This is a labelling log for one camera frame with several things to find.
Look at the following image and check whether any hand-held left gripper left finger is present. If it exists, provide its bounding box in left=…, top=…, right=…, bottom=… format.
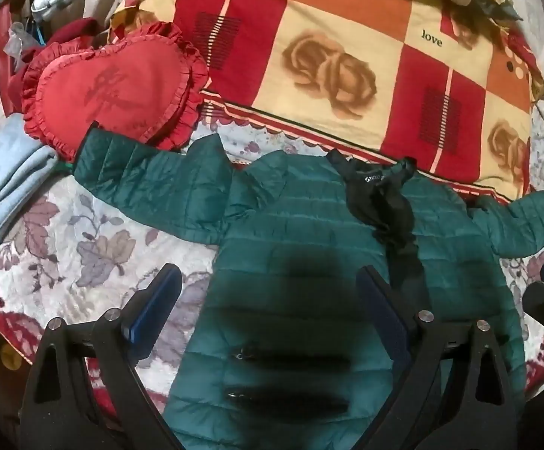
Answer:
left=19, top=265, right=183, bottom=450

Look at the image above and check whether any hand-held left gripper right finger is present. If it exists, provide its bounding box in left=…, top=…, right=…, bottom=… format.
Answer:
left=355, top=265, right=528, bottom=450

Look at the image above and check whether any green puffer jacket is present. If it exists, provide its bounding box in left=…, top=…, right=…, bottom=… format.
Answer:
left=72, top=126, right=544, bottom=450

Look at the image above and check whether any floral leaf-print bedsheet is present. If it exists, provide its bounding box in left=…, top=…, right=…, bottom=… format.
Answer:
left=0, top=115, right=544, bottom=437

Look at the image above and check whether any light blue cloth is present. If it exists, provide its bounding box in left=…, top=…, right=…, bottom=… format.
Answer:
left=0, top=117, right=63, bottom=273

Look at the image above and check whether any red heart-shaped frilled pillow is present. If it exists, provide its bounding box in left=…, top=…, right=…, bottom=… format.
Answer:
left=21, top=22, right=209, bottom=162

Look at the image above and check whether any dark green cloth scrap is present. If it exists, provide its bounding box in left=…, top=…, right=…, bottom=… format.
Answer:
left=476, top=0, right=522, bottom=23

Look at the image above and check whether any dark red cloth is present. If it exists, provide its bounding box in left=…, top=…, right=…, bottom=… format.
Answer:
left=7, top=18, right=110, bottom=86

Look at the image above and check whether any red cream checkered quilt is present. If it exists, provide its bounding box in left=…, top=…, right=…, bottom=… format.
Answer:
left=108, top=0, right=542, bottom=198

